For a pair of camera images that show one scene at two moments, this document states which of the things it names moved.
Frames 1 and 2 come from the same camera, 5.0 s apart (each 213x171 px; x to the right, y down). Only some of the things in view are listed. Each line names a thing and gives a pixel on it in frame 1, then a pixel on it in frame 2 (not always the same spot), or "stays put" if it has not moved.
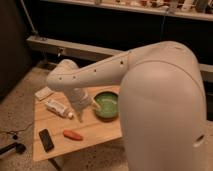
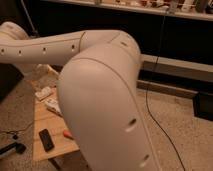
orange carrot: [72, 135] stays put
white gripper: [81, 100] → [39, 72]
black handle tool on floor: [19, 148] stays put
